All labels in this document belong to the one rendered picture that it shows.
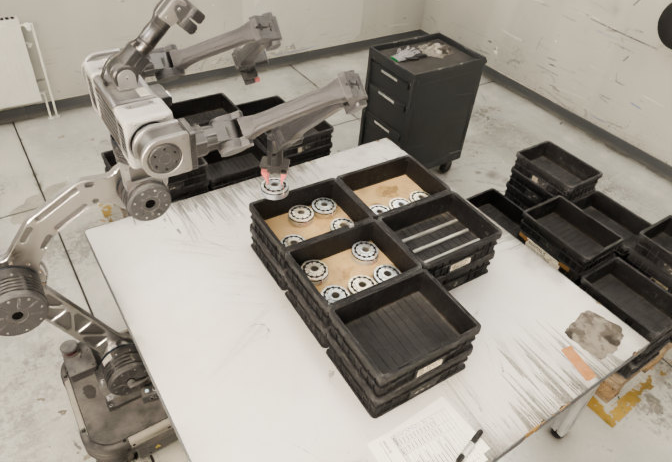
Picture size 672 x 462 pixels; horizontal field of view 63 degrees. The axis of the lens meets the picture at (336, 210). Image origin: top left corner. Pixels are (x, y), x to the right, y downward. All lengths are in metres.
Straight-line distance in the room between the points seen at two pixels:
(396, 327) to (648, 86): 3.41
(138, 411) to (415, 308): 1.18
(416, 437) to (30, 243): 1.35
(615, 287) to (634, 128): 2.15
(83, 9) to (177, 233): 2.57
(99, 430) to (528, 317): 1.69
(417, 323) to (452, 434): 0.36
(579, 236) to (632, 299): 0.39
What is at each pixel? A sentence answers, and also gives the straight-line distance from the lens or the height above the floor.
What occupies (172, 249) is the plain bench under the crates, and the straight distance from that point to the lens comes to 2.32.
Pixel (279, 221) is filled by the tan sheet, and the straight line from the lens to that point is 2.22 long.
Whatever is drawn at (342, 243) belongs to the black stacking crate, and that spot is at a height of 0.87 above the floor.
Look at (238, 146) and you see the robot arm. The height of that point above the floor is 1.43.
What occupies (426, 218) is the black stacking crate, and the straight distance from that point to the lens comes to 2.31.
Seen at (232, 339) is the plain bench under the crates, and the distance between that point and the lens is 1.99.
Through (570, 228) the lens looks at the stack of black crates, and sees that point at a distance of 3.11.
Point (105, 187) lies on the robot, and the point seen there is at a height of 1.16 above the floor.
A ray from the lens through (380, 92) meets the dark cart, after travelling 3.62.
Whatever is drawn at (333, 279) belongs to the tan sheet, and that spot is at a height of 0.83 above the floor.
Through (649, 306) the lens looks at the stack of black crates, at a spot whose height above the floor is 0.38.
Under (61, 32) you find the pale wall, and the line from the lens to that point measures 4.63.
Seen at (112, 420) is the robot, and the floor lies 0.24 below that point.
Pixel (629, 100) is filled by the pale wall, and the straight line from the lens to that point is 4.93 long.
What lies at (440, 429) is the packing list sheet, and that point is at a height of 0.70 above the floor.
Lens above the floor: 2.28
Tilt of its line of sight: 39 degrees down
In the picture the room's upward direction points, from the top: 6 degrees clockwise
